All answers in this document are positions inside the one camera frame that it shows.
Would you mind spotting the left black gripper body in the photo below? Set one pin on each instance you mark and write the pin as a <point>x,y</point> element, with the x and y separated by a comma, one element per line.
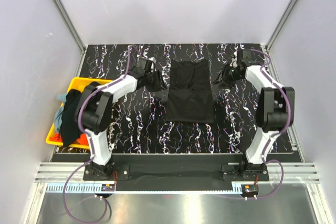
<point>153,82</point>

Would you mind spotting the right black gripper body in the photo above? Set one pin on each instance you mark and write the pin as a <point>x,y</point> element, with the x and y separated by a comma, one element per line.
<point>229,75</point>

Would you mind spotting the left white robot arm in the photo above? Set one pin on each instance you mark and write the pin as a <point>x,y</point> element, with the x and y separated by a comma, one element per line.
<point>94,111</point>

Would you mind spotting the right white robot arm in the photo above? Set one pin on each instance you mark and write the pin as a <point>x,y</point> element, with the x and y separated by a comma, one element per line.
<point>275,109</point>

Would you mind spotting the yellow plastic bin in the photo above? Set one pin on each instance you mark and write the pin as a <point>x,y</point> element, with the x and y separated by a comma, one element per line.
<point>78,83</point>

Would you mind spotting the grey-blue t-shirt in bin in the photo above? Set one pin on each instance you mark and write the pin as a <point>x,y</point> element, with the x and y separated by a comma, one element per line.
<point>58,114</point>

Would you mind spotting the orange t-shirt in bin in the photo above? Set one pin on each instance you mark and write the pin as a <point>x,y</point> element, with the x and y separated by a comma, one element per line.
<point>82,140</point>

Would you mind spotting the black t-shirt with blue print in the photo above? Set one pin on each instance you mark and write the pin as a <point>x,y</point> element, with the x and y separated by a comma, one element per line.
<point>69,130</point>

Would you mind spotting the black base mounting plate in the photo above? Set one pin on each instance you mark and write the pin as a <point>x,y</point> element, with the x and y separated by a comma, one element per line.
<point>187,181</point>

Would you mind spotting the right small connector box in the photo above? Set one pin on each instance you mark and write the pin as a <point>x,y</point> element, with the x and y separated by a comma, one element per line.
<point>250,189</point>

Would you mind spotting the small connector box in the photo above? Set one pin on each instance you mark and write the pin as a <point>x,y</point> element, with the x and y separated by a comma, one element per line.
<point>250,189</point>
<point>108,187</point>

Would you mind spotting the left small connector box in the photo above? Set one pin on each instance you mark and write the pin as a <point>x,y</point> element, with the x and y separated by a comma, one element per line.
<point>108,187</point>

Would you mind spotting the right aluminium frame post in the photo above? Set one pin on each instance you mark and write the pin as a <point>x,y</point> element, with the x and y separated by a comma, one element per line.
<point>286,14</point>

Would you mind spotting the aluminium frame post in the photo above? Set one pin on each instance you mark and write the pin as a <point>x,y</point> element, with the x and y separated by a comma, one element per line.
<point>286,14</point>
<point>70,26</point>

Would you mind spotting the left aluminium frame post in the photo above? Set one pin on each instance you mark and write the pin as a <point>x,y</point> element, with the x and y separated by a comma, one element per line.
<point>70,26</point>

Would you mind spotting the aluminium front rail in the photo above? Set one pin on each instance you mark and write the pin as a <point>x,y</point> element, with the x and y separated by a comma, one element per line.
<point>304,173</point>

